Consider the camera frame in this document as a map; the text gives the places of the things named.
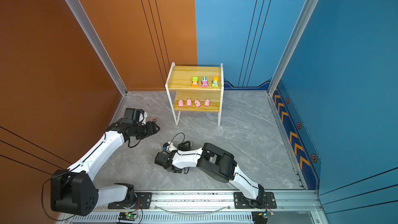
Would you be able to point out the controller board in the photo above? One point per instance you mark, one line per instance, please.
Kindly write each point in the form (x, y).
(128, 217)
(261, 217)

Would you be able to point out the wooden two-tier shelf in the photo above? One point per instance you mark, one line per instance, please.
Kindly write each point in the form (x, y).
(179, 87)

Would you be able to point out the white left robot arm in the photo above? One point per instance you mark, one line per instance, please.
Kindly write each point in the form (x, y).
(73, 192)

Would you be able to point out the aluminium mounting rail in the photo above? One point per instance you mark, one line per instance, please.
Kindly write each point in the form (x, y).
(211, 207)

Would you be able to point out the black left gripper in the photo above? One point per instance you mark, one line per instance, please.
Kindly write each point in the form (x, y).
(152, 129)

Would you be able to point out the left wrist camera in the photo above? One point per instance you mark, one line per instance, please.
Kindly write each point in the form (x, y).
(142, 117)

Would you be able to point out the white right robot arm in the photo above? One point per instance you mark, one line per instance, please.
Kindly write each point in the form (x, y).
(216, 163)

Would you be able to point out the pink teal toy van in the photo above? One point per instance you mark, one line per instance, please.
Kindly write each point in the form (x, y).
(204, 82)

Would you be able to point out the left aluminium corner post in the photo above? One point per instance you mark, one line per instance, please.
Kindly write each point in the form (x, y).
(82, 18)

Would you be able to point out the left controller board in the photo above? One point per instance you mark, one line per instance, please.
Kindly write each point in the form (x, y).
(128, 217)

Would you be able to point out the right controller board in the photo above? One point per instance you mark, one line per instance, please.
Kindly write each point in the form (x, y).
(261, 217)

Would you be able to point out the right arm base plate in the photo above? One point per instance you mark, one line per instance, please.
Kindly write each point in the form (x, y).
(268, 201)

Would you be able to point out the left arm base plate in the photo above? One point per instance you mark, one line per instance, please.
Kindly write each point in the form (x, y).
(142, 200)

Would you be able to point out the aluminium corner post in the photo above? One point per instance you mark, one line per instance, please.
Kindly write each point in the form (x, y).
(301, 23)
(82, 18)

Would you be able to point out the right aluminium corner post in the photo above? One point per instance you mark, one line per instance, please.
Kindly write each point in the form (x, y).
(301, 23)

